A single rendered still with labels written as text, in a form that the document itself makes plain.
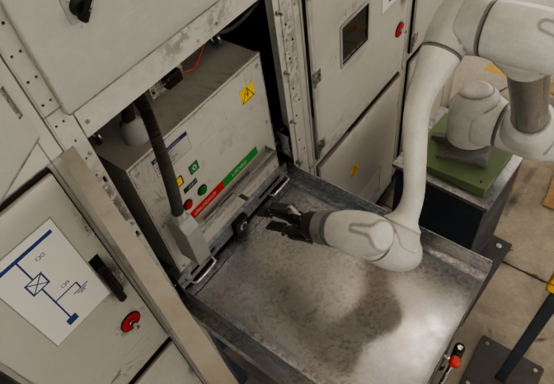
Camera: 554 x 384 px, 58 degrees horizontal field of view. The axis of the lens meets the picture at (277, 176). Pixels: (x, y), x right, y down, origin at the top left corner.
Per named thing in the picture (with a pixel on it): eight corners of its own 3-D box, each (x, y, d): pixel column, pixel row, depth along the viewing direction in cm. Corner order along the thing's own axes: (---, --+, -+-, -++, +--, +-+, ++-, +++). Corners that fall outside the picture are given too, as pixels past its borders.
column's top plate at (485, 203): (440, 109, 206) (441, 105, 204) (532, 146, 188) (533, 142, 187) (391, 166, 190) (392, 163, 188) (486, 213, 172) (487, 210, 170)
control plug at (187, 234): (212, 253, 136) (196, 216, 123) (199, 266, 134) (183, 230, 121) (191, 240, 140) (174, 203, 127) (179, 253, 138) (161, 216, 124)
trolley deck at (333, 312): (488, 273, 151) (492, 264, 147) (386, 463, 123) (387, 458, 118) (304, 182, 182) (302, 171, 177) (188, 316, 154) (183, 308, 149)
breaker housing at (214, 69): (279, 167, 172) (260, 51, 135) (180, 275, 149) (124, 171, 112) (176, 115, 195) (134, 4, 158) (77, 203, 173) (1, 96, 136)
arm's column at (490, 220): (422, 214, 261) (442, 112, 205) (487, 249, 244) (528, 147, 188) (386, 263, 245) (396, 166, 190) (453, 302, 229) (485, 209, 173)
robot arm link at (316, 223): (334, 255, 124) (317, 251, 129) (353, 229, 128) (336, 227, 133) (316, 229, 120) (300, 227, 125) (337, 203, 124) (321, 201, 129)
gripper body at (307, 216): (303, 225, 125) (279, 222, 132) (319, 248, 129) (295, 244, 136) (320, 204, 128) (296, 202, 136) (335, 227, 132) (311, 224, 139)
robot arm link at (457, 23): (414, 35, 117) (470, 49, 110) (448, -35, 117) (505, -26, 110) (425, 58, 128) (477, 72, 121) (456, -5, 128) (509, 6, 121)
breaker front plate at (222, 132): (281, 170, 171) (261, 55, 135) (185, 276, 149) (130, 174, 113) (278, 168, 172) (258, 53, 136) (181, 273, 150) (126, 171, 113)
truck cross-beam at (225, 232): (288, 173, 176) (286, 161, 171) (182, 290, 151) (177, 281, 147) (276, 167, 178) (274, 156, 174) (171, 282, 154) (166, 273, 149)
